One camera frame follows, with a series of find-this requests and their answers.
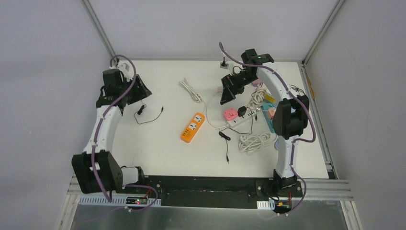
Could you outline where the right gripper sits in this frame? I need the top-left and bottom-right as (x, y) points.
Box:
(221, 70), (259, 105)

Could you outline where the black charger with cable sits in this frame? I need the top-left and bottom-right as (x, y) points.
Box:
(134, 105), (164, 125)

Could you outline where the orange power strip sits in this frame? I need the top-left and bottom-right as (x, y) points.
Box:
(180, 113), (205, 143)

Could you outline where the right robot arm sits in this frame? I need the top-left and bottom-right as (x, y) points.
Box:
(220, 49), (315, 196)

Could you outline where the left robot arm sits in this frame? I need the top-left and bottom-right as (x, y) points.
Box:
(71, 69), (152, 194)

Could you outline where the pink cube socket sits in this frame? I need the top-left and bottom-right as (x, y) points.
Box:
(251, 79), (263, 88)

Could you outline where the yellow cube socket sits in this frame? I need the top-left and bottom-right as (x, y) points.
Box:
(264, 94), (276, 103)

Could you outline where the pink flat adapter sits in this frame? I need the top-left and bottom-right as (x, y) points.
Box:
(223, 108), (238, 121)

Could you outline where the white power strip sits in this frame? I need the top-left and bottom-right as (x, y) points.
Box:
(227, 109), (258, 128)

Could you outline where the teal power strip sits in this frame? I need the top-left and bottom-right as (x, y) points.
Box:
(260, 103), (276, 133)

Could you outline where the salmon pink charger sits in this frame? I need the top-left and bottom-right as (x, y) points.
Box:
(267, 108), (276, 120)

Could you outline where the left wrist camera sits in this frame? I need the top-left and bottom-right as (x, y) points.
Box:
(117, 63), (134, 80)

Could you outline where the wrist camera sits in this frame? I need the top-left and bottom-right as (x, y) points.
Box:
(219, 61), (229, 69)
(117, 63), (134, 80)

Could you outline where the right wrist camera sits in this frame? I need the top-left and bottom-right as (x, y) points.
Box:
(219, 61), (229, 69)

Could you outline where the white coiled cable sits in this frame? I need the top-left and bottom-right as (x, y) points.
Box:
(179, 79), (203, 104)

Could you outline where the white bundled cord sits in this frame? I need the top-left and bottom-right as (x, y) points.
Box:
(247, 89), (269, 109)

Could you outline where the black thin barrel cable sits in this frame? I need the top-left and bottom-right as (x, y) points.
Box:
(219, 130), (232, 164)

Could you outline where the white coiled cord front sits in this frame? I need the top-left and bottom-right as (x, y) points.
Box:
(237, 132), (278, 154)

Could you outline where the black tangled cable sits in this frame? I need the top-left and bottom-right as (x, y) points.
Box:
(288, 84), (307, 96)

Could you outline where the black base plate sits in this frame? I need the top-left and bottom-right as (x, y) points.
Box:
(145, 175), (303, 209)

